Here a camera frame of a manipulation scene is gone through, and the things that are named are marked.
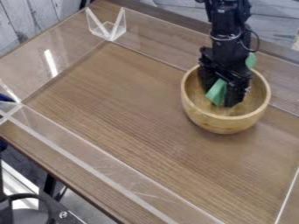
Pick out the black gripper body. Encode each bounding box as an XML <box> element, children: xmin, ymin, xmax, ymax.
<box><xmin>198</xmin><ymin>31</ymin><xmax>255</xmax><ymax>86</ymax></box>

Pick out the black metal bracket base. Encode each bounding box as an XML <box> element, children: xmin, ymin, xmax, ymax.
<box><xmin>39</xmin><ymin>192</ymin><xmax>87</xmax><ymax>224</ymax></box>

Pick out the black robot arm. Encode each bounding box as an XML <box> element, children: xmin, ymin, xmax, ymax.
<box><xmin>197</xmin><ymin>0</ymin><xmax>259</xmax><ymax>108</ymax></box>

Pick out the clear acrylic tray wall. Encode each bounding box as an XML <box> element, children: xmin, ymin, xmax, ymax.
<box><xmin>0</xmin><ymin>1</ymin><xmax>299</xmax><ymax>224</ymax></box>

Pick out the blue object at left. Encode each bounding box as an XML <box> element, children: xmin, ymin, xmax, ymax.
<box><xmin>0</xmin><ymin>93</ymin><xmax>15</xmax><ymax>102</ymax></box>

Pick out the black cable loop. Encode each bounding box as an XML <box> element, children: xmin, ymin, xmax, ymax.
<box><xmin>0</xmin><ymin>192</ymin><xmax>57</xmax><ymax>224</ymax></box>

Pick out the light wooden bowl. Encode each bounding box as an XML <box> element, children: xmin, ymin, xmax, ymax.
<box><xmin>181</xmin><ymin>66</ymin><xmax>271</xmax><ymax>135</ymax></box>

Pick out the black table leg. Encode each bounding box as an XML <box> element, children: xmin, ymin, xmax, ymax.
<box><xmin>43</xmin><ymin>174</ymin><xmax>58</xmax><ymax>196</ymax></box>

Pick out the green rectangular block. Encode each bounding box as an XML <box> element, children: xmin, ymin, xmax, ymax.
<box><xmin>206</xmin><ymin>52</ymin><xmax>258</xmax><ymax>107</ymax></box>

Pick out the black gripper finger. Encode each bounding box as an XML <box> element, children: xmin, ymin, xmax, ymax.
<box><xmin>225</xmin><ymin>77</ymin><xmax>251</xmax><ymax>108</ymax></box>
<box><xmin>198</xmin><ymin>67</ymin><xmax>219</xmax><ymax>92</ymax></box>

